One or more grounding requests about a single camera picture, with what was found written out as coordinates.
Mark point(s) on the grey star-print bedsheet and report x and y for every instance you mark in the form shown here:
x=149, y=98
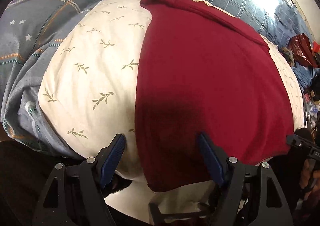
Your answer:
x=31, y=32

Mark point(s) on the red sweater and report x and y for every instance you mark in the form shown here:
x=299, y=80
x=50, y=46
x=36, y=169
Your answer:
x=204, y=71

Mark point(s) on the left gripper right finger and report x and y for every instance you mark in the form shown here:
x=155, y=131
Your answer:
x=246, y=194

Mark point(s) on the clutter pile beside bed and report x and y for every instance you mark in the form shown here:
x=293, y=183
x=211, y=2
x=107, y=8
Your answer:
x=305, y=76

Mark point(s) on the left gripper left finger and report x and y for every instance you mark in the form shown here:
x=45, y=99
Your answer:
x=74, y=195

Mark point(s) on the cream leaf-print pillow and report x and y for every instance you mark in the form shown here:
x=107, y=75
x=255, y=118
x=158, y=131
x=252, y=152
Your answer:
x=88, y=95

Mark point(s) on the red shiny plastic bag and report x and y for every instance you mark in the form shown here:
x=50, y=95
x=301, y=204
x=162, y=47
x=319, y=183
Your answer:
x=304, y=52

